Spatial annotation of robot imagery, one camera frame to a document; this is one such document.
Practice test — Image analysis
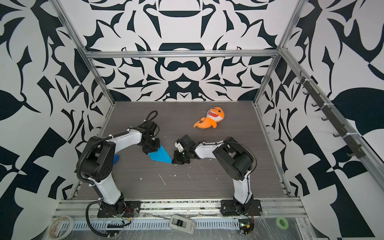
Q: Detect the orange shark plush toy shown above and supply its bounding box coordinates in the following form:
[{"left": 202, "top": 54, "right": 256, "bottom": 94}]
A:
[{"left": 194, "top": 107, "right": 225, "bottom": 129}]

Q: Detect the green tape roll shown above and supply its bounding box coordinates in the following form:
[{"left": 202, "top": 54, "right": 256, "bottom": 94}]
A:
[{"left": 276, "top": 217, "right": 289, "bottom": 230}]

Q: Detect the grey switch box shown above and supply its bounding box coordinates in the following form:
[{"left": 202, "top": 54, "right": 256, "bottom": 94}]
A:
[{"left": 169, "top": 215, "right": 196, "bottom": 234}]

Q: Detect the white slotted cable duct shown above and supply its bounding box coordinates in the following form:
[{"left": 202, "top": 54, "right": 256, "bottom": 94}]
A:
[{"left": 74, "top": 219, "right": 239, "bottom": 231}]

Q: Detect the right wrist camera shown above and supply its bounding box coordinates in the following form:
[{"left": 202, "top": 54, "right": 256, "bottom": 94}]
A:
[{"left": 175, "top": 142, "right": 184, "bottom": 153}]

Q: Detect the black corrugated cable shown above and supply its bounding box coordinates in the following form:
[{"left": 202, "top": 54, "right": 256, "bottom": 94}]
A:
[{"left": 85, "top": 199, "right": 132, "bottom": 238}]

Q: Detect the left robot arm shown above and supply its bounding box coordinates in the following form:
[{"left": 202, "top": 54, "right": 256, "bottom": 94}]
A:
[{"left": 76, "top": 110, "right": 161, "bottom": 212}]

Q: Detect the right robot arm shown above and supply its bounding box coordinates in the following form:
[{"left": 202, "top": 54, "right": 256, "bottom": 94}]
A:
[{"left": 172, "top": 135, "right": 256, "bottom": 206}]

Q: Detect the blue square paper sheet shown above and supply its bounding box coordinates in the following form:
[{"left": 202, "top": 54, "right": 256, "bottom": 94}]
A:
[{"left": 149, "top": 145, "right": 172, "bottom": 164}]

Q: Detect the small black electronics board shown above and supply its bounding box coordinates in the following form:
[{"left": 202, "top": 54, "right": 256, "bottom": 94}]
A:
[{"left": 239, "top": 219, "right": 255, "bottom": 235}]

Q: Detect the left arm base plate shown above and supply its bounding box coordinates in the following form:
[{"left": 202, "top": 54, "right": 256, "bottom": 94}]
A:
[{"left": 97, "top": 201, "right": 142, "bottom": 218}]

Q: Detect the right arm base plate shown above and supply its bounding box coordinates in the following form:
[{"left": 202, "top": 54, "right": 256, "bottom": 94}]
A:
[{"left": 220, "top": 199, "right": 263, "bottom": 217}]

